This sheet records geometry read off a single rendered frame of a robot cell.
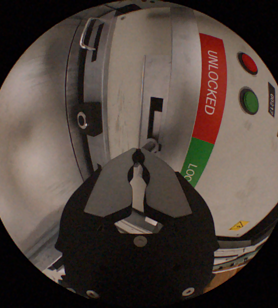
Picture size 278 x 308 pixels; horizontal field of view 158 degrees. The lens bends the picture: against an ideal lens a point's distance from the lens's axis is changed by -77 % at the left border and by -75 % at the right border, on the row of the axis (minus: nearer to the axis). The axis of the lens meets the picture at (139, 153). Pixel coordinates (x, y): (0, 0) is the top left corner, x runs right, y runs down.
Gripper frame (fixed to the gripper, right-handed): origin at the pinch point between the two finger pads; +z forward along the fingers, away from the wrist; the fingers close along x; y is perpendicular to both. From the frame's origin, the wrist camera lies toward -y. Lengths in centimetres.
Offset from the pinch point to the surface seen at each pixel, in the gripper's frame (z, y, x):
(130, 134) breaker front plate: 6.8, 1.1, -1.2
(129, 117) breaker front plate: 6.9, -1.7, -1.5
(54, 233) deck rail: -8.2, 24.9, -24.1
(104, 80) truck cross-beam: 8.6, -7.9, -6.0
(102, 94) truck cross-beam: 8.3, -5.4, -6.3
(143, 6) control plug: 0.7, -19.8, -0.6
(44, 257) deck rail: -20.4, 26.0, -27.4
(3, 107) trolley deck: -3.2, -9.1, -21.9
